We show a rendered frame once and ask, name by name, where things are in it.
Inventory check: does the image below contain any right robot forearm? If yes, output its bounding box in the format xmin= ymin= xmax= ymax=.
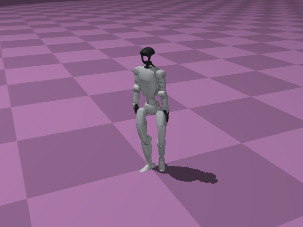
xmin=133 ymin=91 xmax=140 ymax=108

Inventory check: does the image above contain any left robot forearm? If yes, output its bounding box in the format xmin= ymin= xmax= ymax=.
xmin=160 ymin=90 xmax=169 ymax=113

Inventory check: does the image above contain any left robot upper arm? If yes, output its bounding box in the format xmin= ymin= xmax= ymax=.
xmin=155 ymin=69 xmax=166 ymax=97

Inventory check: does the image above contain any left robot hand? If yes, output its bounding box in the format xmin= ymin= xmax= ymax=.
xmin=163 ymin=110 xmax=169 ymax=122

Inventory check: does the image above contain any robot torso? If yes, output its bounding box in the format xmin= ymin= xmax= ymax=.
xmin=138 ymin=65 xmax=160 ymax=114

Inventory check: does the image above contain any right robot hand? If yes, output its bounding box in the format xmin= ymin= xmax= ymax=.
xmin=134 ymin=104 xmax=139 ymax=114

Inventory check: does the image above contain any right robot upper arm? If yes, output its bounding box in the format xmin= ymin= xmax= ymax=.
xmin=134 ymin=66 xmax=141 ymax=92

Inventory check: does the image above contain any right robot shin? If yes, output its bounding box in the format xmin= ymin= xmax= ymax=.
xmin=141 ymin=140 xmax=152 ymax=166

